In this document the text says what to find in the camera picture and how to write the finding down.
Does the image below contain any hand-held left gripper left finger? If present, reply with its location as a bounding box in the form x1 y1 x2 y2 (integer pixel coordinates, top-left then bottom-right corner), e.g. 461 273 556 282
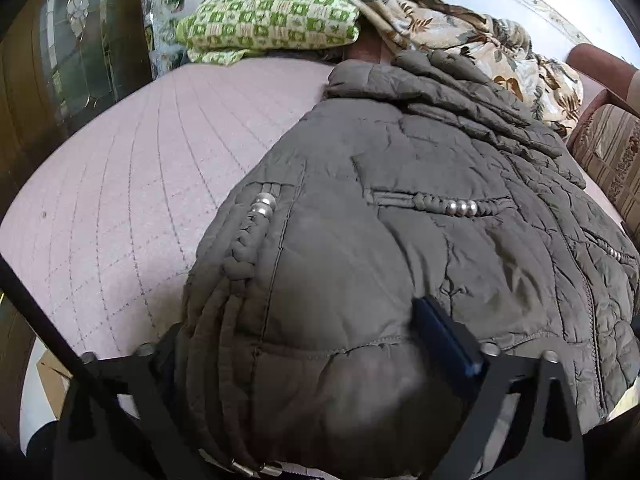
52 330 216 480

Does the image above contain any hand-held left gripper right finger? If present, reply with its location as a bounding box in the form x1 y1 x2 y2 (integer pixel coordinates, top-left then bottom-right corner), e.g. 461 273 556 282
415 296 586 480

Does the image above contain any grey-brown hooded puffer jacket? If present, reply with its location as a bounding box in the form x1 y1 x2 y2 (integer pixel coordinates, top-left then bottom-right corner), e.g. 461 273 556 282
175 50 640 478

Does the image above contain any cardboard box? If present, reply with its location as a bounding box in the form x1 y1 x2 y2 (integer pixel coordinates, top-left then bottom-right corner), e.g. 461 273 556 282
36 349 73 423

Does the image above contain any black slanted rod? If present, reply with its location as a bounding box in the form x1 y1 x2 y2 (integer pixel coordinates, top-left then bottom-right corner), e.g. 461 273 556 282
0 252 101 391

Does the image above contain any pink quilted bed sheet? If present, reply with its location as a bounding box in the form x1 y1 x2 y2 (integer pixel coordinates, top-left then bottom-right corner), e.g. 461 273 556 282
0 57 631 361

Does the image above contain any striped brown armchair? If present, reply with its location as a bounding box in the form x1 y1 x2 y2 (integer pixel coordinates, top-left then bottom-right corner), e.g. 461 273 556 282
567 70 640 241

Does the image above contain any floral leaf print blanket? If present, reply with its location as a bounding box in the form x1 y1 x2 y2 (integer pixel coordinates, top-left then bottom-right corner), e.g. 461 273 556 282
267 0 585 141

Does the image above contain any reddish upholstered headboard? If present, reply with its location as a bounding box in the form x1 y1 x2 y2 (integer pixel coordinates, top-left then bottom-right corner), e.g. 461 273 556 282
565 42 640 146

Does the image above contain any wooden cabinet with glass door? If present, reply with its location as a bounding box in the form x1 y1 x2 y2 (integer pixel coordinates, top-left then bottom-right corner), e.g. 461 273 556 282
0 0 156 181

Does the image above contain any green white patterned pillow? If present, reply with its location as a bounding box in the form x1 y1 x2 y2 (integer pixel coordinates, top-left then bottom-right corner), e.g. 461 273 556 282
175 0 361 66

